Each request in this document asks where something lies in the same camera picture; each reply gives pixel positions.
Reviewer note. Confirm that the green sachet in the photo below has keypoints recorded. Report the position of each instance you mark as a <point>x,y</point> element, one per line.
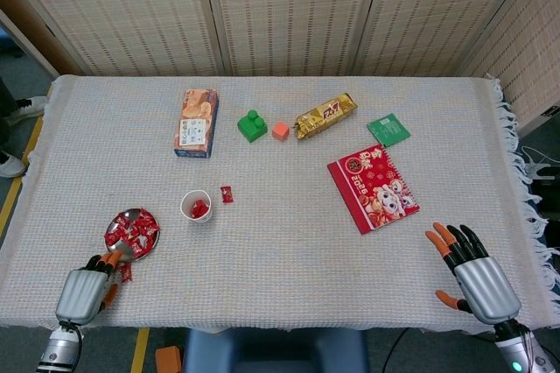
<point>388,130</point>

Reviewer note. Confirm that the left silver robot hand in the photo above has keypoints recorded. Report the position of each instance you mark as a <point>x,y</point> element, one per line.
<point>81,296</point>

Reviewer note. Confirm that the blue chair seat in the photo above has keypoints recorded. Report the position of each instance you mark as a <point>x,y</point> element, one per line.
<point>275,355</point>

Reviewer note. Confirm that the woven bamboo folding screen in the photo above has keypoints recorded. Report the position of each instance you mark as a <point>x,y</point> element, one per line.
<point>284,9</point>

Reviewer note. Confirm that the orange cube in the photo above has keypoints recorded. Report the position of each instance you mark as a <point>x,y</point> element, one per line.
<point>280,131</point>

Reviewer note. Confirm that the dark trouser leg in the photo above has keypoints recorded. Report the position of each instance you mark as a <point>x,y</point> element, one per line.
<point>2,134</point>
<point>6,95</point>

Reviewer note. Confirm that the white woven tablecloth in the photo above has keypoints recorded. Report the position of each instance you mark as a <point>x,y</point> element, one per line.
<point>280,237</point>

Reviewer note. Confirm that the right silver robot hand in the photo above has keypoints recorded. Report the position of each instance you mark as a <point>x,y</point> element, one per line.
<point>485,290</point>

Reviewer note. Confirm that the white paper cup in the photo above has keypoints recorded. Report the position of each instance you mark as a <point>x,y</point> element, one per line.
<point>187,199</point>

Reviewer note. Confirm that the green toy brick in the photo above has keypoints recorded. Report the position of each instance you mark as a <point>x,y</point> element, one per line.
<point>251,130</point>

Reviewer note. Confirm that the red spiral calendar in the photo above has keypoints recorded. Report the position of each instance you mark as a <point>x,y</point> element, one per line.
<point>372,189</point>

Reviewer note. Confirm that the white shoe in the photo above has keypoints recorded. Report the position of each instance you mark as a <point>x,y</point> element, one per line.
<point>11,166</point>
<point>30,107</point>

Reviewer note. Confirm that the silver metal plate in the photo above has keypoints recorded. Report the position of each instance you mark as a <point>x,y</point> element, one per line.
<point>127,215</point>

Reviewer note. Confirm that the gold snack packet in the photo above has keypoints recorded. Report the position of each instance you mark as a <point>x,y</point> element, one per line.
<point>324,117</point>

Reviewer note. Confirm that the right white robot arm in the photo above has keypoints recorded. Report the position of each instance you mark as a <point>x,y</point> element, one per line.
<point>516,351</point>

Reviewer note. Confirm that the orange block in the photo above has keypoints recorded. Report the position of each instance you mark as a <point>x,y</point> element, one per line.
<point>168,360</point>

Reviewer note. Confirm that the orange and blue biscuit box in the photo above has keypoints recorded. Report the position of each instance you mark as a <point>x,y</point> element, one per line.
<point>194,128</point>

